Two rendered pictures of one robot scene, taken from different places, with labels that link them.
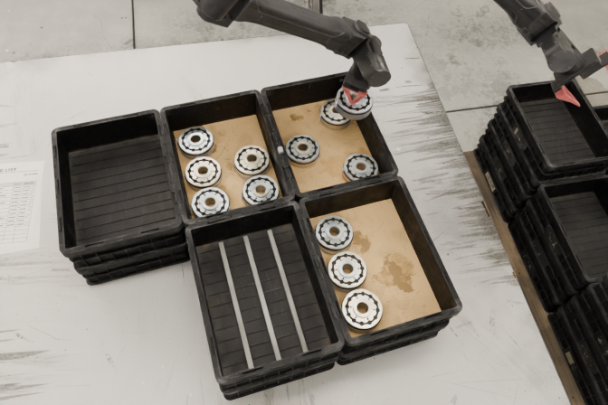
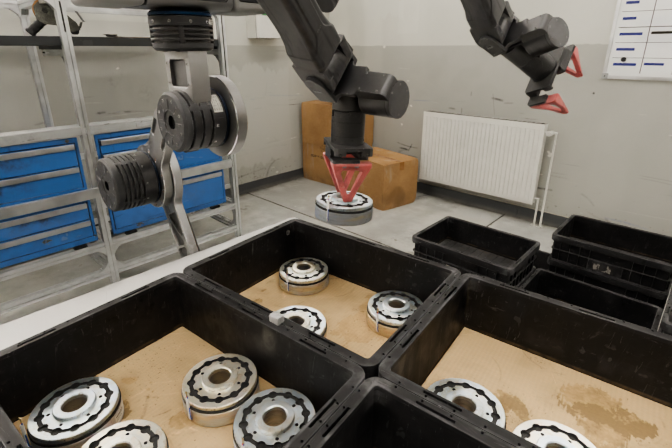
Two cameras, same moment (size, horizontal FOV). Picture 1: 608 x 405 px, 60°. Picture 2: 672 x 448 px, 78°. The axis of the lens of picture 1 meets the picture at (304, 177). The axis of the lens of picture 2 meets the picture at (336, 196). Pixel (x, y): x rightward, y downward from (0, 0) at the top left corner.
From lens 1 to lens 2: 0.97 m
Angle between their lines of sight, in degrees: 44
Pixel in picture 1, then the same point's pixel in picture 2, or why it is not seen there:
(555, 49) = (547, 19)
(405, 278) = (623, 415)
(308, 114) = (264, 293)
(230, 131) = (146, 367)
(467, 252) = not seen: hidden behind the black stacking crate
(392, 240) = (532, 373)
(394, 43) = not seen: hidden behind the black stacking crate
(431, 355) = not seen: outside the picture
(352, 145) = (353, 297)
